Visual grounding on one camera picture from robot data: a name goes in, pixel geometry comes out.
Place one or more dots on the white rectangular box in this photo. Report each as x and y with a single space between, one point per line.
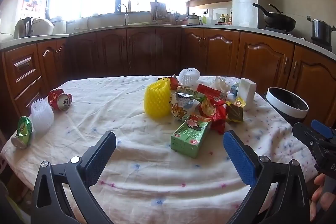
246 92

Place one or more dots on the green drink carton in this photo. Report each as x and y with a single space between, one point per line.
189 138

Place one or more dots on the wooden kitchen base cabinets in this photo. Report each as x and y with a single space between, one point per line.
147 50

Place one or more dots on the dark steel cooking pot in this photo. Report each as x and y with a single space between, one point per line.
320 31

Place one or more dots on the gold green snack wrapper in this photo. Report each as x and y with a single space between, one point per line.
235 111

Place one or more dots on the white tissue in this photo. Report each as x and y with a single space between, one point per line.
220 84

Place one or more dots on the person's right hand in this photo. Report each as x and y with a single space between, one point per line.
318 187

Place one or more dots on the crushed red drink can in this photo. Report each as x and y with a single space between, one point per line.
59 100

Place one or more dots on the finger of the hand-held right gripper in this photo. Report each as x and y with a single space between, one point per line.
323 128
303 134

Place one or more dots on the white dotted tablecloth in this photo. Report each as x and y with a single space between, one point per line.
136 140

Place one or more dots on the kitchen faucet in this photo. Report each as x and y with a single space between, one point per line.
125 14

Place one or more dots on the small red silver wrapper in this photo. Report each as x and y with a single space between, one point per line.
174 81

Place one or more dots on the crushed green drink can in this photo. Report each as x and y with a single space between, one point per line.
23 132

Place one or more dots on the electric kettle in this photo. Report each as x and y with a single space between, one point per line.
24 28

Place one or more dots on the white rice cooker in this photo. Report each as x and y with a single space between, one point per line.
43 26

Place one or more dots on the black wok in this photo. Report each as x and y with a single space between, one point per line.
279 20

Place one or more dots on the black white-rimmed trash bin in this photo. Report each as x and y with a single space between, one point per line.
287 104

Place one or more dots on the yellow foam fruit net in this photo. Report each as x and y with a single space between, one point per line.
157 98

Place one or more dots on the light blue packet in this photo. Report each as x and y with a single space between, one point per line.
234 88

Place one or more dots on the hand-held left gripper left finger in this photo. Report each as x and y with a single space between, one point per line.
101 158

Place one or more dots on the crumpled beige green packet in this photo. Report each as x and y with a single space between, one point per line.
185 90

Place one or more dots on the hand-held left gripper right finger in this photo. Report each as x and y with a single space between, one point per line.
240 158

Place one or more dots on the white foam fruit net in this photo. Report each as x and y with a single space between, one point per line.
189 77
42 116

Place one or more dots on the red snack wrapper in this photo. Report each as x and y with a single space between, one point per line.
215 113

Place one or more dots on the small white electric pot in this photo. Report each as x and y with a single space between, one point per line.
193 19

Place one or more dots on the group of seasoning bottles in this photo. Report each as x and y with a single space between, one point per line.
225 19

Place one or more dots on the dog print snack packet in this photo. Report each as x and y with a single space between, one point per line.
178 109

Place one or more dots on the red white carton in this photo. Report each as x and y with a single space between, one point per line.
210 91

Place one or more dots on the gas stove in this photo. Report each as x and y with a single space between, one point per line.
302 36

